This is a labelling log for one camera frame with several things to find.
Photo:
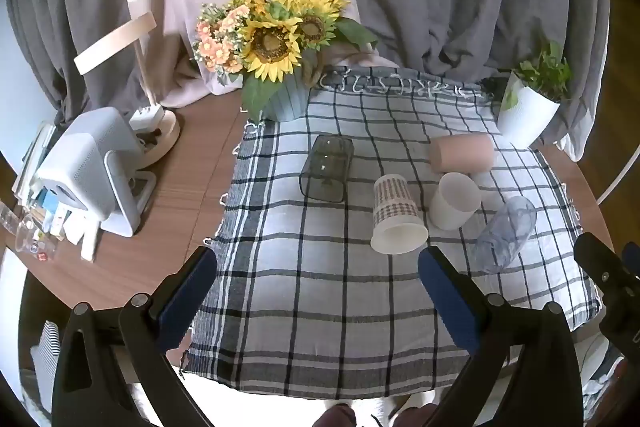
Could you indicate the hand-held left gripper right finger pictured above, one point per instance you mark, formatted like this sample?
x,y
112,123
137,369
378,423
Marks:
x,y
449,299

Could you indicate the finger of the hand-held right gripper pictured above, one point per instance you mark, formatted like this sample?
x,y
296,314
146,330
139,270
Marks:
x,y
602,264

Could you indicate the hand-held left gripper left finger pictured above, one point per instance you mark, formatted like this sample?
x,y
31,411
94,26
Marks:
x,y
186,298

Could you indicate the patterned paper cup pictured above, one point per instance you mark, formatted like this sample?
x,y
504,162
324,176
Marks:
x,y
395,217

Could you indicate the white cup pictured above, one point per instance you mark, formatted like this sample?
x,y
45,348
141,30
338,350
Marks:
x,y
455,202

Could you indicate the pink cup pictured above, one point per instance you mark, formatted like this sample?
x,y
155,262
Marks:
x,y
462,153

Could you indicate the small clear plastic cup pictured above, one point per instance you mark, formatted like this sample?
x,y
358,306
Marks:
x,y
27,232

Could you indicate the smoky grey square glass cup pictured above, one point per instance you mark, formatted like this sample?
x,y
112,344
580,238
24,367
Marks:
x,y
327,169

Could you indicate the black white checked cloth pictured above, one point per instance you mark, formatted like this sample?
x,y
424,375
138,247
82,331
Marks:
x,y
320,287

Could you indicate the striped grey cloth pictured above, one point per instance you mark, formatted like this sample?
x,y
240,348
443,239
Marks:
x,y
45,357

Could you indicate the white projector on stand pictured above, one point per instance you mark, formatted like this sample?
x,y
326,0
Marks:
x,y
85,167

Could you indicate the white plant pot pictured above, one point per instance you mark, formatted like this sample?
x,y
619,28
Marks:
x,y
525,117

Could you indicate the white power strip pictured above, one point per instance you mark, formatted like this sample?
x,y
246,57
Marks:
x,y
147,116

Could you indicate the green potted plant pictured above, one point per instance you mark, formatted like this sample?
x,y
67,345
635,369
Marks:
x,y
545,74

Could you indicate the stack of books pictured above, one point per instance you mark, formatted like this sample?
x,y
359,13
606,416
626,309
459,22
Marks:
x,y
35,167

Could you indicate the blue-grey ribbed flower pot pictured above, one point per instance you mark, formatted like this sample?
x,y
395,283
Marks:
x,y
290,99

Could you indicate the white desk lamp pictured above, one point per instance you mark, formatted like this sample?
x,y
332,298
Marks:
x,y
115,42

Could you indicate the sunflower bouquet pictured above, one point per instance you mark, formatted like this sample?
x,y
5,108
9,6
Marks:
x,y
272,39

